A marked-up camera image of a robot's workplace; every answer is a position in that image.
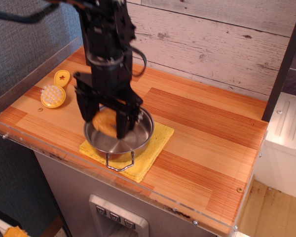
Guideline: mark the stainless steel pot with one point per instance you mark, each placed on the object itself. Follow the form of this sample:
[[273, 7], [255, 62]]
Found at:
[[120, 153]]

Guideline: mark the white toy appliance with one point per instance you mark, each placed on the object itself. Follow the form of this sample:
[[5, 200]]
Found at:
[[276, 164]]

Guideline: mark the yellow folded cloth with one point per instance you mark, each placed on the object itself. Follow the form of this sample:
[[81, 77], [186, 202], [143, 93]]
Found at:
[[142, 162]]

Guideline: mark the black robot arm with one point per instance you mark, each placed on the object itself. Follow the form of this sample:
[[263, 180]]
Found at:
[[107, 31]]

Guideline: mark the dark vertical post right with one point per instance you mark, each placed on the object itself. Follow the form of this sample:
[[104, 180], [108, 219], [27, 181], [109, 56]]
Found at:
[[281, 77]]

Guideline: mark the dark vertical post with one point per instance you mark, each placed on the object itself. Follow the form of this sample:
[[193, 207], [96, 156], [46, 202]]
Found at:
[[281, 77], [84, 25]]

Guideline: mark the orange toy chicken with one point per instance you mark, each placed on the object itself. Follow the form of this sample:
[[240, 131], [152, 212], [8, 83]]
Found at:
[[105, 121]]

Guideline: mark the orange toy piece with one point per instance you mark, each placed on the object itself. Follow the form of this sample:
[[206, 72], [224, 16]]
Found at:
[[15, 232]]

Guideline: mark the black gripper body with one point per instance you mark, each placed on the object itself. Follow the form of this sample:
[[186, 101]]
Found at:
[[109, 81]]

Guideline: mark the silver dispenser panel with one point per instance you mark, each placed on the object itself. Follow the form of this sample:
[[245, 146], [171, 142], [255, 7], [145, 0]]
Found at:
[[112, 220]]

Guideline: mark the dark vertical post left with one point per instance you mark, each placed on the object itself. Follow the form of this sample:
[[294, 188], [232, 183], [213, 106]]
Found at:
[[84, 25]]

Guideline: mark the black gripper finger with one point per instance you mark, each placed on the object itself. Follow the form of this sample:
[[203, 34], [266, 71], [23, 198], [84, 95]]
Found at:
[[126, 118], [87, 104]]

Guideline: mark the yellow scrub brush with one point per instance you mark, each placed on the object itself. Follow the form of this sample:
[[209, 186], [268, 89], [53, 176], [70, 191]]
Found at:
[[53, 96]]

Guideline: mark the grey toy fridge cabinet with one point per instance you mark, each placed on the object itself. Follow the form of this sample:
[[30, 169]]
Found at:
[[178, 198]]

